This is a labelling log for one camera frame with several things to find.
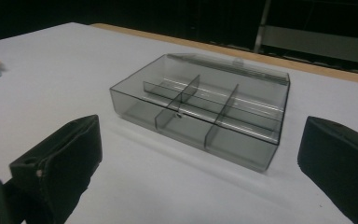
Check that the clear grey plastic compartment box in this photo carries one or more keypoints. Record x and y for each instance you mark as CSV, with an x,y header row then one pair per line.
x,y
199,112

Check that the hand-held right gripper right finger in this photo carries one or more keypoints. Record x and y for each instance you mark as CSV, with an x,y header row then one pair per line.
x,y
341,161

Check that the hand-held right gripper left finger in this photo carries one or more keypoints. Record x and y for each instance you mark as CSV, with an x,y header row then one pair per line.
x,y
59,161

